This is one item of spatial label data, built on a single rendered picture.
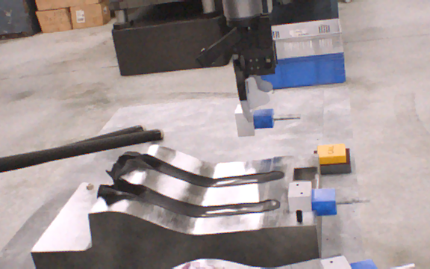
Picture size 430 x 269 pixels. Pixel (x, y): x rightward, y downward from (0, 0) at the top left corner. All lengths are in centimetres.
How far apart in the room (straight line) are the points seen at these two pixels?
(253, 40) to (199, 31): 379
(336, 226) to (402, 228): 150
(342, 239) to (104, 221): 41
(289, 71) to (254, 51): 308
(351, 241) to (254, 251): 18
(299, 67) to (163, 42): 132
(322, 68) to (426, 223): 190
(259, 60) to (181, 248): 41
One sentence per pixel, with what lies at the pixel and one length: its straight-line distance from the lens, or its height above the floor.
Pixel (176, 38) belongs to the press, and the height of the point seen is 27.
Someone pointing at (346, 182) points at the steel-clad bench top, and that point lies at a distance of 129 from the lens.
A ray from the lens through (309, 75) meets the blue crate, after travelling 431.
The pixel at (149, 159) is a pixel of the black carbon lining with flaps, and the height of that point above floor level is 93.
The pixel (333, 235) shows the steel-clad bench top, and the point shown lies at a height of 80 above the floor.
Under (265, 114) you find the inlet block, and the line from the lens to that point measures 128.
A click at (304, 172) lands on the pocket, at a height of 88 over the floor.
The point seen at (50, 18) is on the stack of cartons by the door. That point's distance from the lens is 792.
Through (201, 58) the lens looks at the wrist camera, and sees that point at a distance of 126.
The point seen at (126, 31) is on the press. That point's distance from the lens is 517.
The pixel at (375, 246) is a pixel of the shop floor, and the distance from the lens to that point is 253.
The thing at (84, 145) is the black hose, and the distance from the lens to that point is 149.
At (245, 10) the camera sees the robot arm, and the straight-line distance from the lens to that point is 120.
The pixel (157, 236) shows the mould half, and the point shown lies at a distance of 104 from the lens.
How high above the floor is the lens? 140
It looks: 22 degrees down
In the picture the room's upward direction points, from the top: 9 degrees counter-clockwise
